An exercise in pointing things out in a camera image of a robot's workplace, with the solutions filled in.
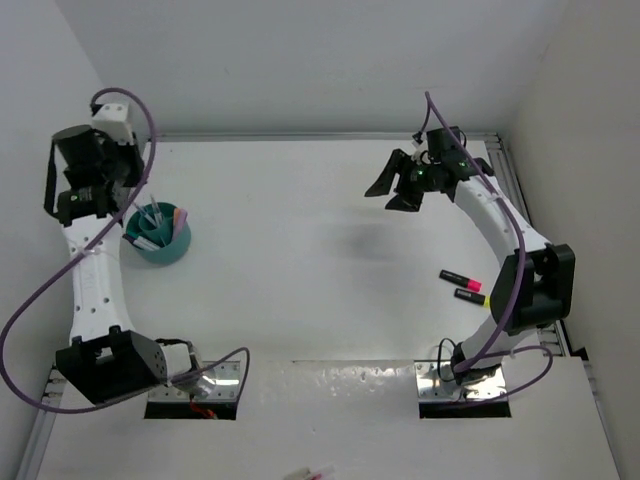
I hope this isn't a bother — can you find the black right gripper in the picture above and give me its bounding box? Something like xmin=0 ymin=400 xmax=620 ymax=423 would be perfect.
xmin=366 ymin=149 xmax=440 ymax=212

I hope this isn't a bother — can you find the orange grey highlighter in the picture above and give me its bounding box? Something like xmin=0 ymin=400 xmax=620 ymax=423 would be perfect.
xmin=172 ymin=207 xmax=181 ymax=230

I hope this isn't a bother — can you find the purple highlighter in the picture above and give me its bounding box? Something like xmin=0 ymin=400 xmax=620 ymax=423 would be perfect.
xmin=172 ymin=208 xmax=188 ymax=240

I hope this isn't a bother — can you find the pink black highlighter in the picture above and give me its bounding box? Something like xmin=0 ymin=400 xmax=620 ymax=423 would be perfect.
xmin=439 ymin=270 xmax=482 ymax=293

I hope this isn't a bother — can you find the yellow black highlighter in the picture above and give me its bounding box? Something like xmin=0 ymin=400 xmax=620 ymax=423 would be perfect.
xmin=454 ymin=288 xmax=490 ymax=308

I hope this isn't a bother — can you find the clear purple ballpoint pen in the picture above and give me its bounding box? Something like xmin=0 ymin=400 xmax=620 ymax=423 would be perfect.
xmin=133 ymin=203 xmax=157 ymax=228

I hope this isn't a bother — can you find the purple capped white marker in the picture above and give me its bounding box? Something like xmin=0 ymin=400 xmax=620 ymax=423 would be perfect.
xmin=123 ymin=234 xmax=160 ymax=252

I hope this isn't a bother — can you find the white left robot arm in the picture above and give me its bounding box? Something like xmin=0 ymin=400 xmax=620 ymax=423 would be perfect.
xmin=56 ymin=139 xmax=394 ymax=405

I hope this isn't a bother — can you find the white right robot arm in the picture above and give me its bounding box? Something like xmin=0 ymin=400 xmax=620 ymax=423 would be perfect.
xmin=365 ymin=127 xmax=576 ymax=384

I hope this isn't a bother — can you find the teal pen holder cup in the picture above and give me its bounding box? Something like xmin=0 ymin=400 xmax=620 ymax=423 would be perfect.
xmin=125 ymin=202 xmax=192 ymax=266

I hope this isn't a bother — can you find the pink white object at edge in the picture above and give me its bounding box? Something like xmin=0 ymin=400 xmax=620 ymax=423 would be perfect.
xmin=283 ymin=466 xmax=335 ymax=480

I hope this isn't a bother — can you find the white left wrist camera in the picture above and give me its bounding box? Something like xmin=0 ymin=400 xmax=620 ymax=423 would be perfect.
xmin=91 ymin=102 xmax=134 ymax=145

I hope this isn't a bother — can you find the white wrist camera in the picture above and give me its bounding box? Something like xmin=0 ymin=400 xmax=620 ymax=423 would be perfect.
xmin=411 ymin=131 xmax=429 ymax=163
xmin=91 ymin=102 xmax=134 ymax=145

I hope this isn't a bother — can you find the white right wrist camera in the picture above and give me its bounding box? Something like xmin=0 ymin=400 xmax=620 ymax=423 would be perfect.
xmin=411 ymin=131 xmax=429 ymax=163

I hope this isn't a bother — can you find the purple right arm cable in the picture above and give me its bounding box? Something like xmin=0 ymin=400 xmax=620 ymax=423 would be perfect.
xmin=423 ymin=90 xmax=555 ymax=404

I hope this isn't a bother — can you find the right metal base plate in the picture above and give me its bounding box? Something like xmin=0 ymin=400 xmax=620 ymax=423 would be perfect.
xmin=414 ymin=360 xmax=507 ymax=404

